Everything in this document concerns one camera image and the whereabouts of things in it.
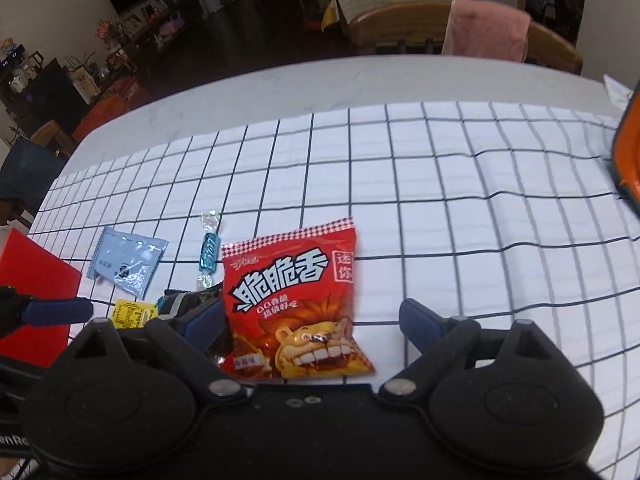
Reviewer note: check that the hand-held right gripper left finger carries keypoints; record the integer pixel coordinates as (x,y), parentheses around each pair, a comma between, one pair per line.
(200,322)

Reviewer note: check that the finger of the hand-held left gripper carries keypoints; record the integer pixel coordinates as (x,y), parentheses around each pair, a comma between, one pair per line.
(55,310)

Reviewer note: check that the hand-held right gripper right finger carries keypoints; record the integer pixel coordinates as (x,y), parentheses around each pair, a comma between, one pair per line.
(422,322)

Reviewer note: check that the red and white cardboard box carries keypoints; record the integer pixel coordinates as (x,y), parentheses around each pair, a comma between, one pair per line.
(35,300)

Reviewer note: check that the black snack packet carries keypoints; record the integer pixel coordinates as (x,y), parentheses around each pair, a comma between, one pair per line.
(175,302)

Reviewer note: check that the yellow snack packet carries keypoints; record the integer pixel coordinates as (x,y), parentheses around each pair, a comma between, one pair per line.
(132,314)

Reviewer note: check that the blue candy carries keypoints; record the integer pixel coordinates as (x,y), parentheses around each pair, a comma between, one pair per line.
(209,252)

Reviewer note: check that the light blue snack packet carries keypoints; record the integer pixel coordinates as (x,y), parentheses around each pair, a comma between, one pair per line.
(127,262)

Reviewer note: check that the large red snack bag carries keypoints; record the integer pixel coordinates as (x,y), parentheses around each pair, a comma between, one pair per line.
(290,300)

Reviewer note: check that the white checkered tablecloth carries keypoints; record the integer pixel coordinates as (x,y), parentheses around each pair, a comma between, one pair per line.
(425,220)

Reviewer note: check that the blue jacket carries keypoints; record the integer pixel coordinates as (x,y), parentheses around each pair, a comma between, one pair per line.
(27,175)

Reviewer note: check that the stack of orange boxes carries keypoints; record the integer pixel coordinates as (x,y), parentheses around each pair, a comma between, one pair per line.
(110,110)

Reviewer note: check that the black water dispenser cabinet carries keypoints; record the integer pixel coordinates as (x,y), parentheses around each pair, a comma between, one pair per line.
(45,95)

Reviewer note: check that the orange and green tissue box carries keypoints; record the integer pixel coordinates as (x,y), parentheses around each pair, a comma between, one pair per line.
(629,150)

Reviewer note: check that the wooden chair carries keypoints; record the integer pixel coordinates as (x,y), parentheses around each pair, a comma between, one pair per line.
(400,27)

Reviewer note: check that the pink towel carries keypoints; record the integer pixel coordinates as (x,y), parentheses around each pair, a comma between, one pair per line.
(485,30)

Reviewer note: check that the low television stand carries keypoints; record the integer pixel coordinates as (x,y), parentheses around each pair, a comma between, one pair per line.
(150,25)

